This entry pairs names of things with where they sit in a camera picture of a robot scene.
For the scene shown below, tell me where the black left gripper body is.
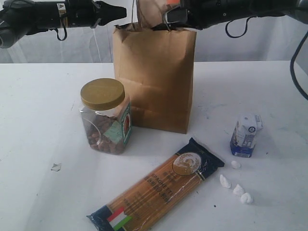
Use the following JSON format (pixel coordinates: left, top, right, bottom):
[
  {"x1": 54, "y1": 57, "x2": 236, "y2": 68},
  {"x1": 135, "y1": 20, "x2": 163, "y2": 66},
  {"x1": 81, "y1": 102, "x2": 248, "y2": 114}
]
[{"x1": 64, "y1": 0, "x2": 101, "y2": 28}]

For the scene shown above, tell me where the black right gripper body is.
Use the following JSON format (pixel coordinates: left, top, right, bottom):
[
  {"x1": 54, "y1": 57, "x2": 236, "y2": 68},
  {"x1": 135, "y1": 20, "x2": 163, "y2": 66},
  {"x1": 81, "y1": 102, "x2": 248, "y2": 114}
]
[{"x1": 180, "y1": 0, "x2": 226, "y2": 30}]

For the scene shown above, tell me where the small brown coffee pouch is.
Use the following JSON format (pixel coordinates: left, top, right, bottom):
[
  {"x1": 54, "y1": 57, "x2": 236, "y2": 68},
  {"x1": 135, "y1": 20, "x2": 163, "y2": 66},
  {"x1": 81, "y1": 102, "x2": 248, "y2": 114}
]
[{"x1": 136, "y1": 0, "x2": 180, "y2": 29}]

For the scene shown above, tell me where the clear jar gold lid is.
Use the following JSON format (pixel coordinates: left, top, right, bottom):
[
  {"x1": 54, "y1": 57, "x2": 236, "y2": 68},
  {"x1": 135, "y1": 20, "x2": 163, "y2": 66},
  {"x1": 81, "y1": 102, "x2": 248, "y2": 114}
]
[{"x1": 80, "y1": 78, "x2": 131, "y2": 154}]

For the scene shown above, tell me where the spaghetti package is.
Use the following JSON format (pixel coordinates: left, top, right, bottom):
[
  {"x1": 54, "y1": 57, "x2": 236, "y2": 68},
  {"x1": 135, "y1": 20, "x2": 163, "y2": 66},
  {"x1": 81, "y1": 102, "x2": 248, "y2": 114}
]
[{"x1": 87, "y1": 138, "x2": 224, "y2": 231}]

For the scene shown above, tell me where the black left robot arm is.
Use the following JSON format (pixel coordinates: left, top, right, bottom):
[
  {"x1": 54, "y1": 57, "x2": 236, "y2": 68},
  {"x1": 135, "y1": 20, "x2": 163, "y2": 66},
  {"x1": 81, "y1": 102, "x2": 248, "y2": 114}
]
[{"x1": 0, "y1": 0, "x2": 127, "y2": 49}]

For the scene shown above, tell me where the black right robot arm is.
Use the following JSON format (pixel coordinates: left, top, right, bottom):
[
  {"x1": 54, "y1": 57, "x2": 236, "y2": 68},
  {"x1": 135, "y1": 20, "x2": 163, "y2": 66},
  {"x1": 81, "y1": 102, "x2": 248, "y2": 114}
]
[{"x1": 164, "y1": 0, "x2": 308, "y2": 30}]

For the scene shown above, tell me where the large brown paper bag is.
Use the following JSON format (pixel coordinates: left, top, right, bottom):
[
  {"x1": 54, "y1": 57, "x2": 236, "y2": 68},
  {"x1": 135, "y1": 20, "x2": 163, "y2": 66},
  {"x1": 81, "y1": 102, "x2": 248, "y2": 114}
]
[{"x1": 113, "y1": 20, "x2": 196, "y2": 134}]

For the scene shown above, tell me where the small white blue carton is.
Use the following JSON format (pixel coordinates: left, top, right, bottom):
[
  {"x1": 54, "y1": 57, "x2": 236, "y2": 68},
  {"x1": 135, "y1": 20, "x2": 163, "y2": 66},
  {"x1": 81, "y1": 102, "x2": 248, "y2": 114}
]
[{"x1": 230, "y1": 114, "x2": 264, "y2": 158}]

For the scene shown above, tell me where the white crumpled pellet far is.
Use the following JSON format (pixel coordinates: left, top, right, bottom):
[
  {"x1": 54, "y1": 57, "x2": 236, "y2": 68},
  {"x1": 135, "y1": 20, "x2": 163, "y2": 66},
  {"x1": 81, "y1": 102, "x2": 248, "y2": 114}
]
[{"x1": 231, "y1": 160, "x2": 241, "y2": 169}]

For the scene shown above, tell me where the white crumpled pellet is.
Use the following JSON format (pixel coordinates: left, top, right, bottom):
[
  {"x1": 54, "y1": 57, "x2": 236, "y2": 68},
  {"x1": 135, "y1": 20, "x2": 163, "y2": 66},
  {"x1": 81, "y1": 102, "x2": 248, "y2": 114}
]
[
  {"x1": 219, "y1": 174, "x2": 231, "y2": 189},
  {"x1": 240, "y1": 192, "x2": 254, "y2": 205},
  {"x1": 231, "y1": 160, "x2": 241, "y2": 169},
  {"x1": 233, "y1": 184, "x2": 245, "y2": 196}
]

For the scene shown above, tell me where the torn label scrap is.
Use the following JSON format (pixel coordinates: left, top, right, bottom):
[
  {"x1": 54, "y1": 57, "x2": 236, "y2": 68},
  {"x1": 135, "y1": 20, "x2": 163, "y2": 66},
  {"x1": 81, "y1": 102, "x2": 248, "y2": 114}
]
[{"x1": 51, "y1": 163, "x2": 62, "y2": 172}]

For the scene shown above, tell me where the white crumpled pellet left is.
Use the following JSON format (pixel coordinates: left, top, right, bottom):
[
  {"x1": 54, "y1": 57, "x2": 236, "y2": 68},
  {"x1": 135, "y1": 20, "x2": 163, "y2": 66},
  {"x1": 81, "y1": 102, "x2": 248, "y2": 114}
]
[{"x1": 219, "y1": 174, "x2": 231, "y2": 189}]

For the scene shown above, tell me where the white crumpled pellet middle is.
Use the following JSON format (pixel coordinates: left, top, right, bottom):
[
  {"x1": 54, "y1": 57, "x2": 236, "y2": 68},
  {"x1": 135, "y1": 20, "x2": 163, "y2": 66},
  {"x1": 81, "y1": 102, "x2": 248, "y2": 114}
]
[{"x1": 233, "y1": 184, "x2": 245, "y2": 196}]

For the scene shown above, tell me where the white crumpled pellet near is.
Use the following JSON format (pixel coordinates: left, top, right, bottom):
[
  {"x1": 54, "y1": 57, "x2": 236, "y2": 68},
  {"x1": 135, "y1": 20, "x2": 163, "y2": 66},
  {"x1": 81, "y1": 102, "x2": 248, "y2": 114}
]
[{"x1": 240, "y1": 192, "x2": 254, "y2": 205}]

